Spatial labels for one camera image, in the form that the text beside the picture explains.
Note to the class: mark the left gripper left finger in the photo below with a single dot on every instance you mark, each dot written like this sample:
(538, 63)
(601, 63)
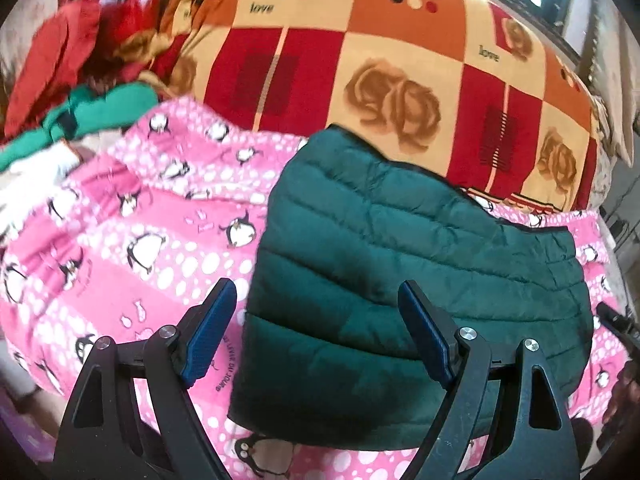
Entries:
(130, 415)

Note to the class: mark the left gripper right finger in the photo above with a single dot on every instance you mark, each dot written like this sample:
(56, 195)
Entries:
(502, 417)

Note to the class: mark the dark green puffer jacket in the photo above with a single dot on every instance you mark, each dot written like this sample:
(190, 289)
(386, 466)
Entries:
(326, 358)

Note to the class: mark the pink penguin blanket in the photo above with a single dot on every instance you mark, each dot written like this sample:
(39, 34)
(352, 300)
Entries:
(136, 236)

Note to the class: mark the white cloth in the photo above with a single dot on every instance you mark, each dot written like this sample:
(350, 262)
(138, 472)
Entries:
(33, 178)

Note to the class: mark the beige curtain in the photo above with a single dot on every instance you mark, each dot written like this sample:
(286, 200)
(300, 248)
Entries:
(616, 78)

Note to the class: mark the teal green garment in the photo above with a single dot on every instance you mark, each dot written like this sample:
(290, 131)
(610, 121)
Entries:
(84, 112)

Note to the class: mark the red orange rose blanket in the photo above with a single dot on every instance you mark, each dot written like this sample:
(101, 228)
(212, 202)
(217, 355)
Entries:
(459, 87)

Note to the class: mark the red ruffled pillow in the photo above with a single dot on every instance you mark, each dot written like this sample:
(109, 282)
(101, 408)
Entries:
(96, 42)

